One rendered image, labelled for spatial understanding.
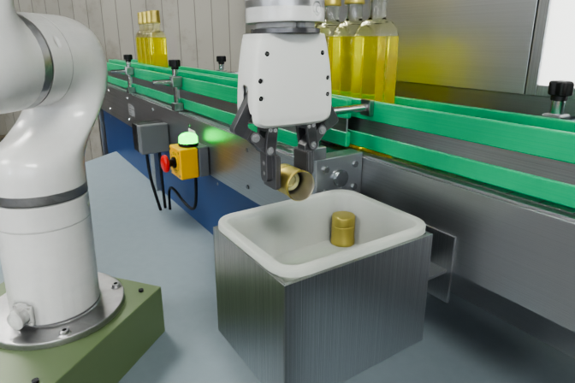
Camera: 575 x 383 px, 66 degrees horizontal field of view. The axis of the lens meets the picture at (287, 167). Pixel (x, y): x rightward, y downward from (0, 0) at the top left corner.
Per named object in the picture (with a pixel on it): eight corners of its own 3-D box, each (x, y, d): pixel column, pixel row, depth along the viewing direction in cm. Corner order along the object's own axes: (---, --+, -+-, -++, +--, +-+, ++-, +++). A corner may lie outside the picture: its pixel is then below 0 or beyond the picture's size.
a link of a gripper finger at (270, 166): (267, 126, 51) (269, 182, 53) (241, 130, 49) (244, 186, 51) (280, 131, 48) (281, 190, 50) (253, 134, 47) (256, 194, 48)
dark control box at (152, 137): (170, 152, 125) (168, 123, 122) (142, 156, 120) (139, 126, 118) (161, 147, 131) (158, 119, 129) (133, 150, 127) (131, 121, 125)
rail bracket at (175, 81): (186, 112, 115) (181, 59, 111) (157, 114, 111) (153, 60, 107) (180, 110, 118) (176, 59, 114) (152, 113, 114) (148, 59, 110)
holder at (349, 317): (448, 326, 62) (460, 224, 58) (284, 413, 48) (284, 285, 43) (364, 273, 76) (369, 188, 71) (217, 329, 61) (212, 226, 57)
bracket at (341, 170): (363, 193, 73) (365, 152, 71) (317, 205, 68) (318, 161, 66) (349, 187, 76) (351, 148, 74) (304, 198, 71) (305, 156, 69)
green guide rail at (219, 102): (315, 152, 71) (316, 103, 69) (310, 153, 70) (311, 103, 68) (96, 76, 211) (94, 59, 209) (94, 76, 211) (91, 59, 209)
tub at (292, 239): (429, 285, 57) (436, 223, 54) (284, 351, 45) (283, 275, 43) (342, 237, 71) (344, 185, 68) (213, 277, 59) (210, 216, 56)
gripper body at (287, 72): (307, 22, 53) (307, 115, 56) (227, 21, 48) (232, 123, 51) (345, 19, 46) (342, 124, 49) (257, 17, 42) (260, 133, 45)
